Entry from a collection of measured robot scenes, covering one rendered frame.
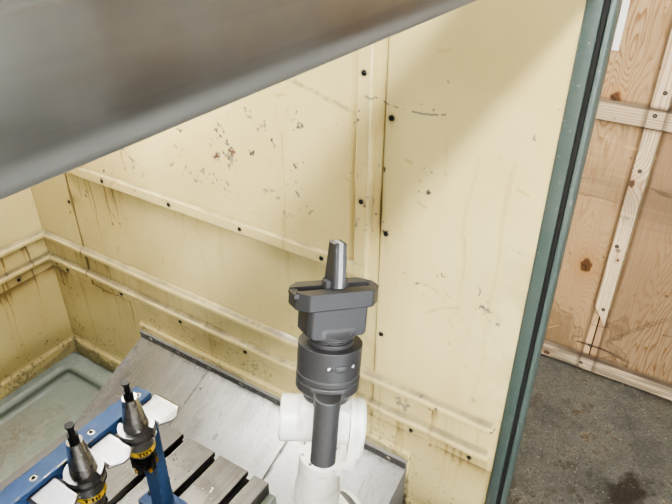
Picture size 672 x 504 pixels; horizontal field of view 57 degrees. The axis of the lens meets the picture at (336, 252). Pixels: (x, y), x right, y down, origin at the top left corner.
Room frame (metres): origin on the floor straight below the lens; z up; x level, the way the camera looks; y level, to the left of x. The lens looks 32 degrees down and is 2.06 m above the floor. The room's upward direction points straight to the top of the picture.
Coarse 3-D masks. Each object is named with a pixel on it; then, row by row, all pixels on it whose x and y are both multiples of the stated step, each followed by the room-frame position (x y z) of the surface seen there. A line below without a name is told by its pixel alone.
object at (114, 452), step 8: (104, 440) 0.73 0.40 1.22; (112, 440) 0.73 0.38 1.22; (120, 440) 0.73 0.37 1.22; (96, 448) 0.72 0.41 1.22; (104, 448) 0.72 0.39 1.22; (112, 448) 0.72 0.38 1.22; (120, 448) 0.72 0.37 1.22; (128, 448) 0.72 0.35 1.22; (104, 456) 0.70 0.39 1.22; (112, 456) 0.70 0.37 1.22; (120, 456) 0.70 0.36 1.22; (128, 456) 0.70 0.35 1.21; (112, 464) 0.68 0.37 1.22; (120, 464) 0.69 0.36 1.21
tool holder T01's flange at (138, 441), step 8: (152, 416) 0.78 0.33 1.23; (120, 424) 0.76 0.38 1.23; (152, 424) 0.76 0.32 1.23; (120, 432) 0.74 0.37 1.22; (144, 432) 0.74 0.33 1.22; (152, 432) 0.76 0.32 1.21; (128, 440) 0.73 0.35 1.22; (136, 440) 0.73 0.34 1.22; (144, 440) 0.74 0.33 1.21; (136, 448) 0.73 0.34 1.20
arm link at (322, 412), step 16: (304, 384) 0.61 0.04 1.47; (320, 384) 0.60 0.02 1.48; (336, 384) 0.60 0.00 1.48; (352, 384) 0.61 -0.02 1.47; (288, 400) 0.62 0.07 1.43; (304, 400) 0.61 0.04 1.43; (320, 400) 0.58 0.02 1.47; (336, 400) 0.58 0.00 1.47; (288, 416) 0.60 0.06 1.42; (304, 416) 0.59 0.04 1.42; (320, 416) 0.57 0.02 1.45; (336, 416) 0.57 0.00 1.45; (288, 432) 0.59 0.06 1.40; (304, 432) 0.59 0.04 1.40; (320, 432) 0.56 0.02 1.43; (336, 432) 0.56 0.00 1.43; (320, 448) 0.55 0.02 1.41; (336, 448) 0.56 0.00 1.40; (320, 464) 0.54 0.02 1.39
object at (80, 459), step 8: (80, 440) 0.67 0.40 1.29; (72, 448) 0.65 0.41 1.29; (80, 448) 0.66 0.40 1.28; (88, 448) 0.67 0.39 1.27; (72, 456) 0.65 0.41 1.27; (80, 456) 0.65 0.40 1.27; (88, 456) 0.66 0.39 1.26; (72, 464) 0.65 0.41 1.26; (80, 464) 0.65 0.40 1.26; (88, 464) 0.66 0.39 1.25; (96, 464) 0.67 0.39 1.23; (72, 472) 0.65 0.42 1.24; (80, 472) 0.65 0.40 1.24; (88, 472) 0.65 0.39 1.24; (80, 480) 0.64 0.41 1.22
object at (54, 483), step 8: (56, 480) 0.65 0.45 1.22; (40, 488) 0.64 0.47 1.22; (48, 488) 0.64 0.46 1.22; (56, 488) 0.64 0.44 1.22; (64, 488) 0.64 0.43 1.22; (32, 496) 0.62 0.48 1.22; (40, 496) 0.62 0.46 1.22; (48, 496) 0.62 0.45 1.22; (56, 496) 0.62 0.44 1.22; (64, 496) 0.62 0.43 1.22; (72, 496) 0.62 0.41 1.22
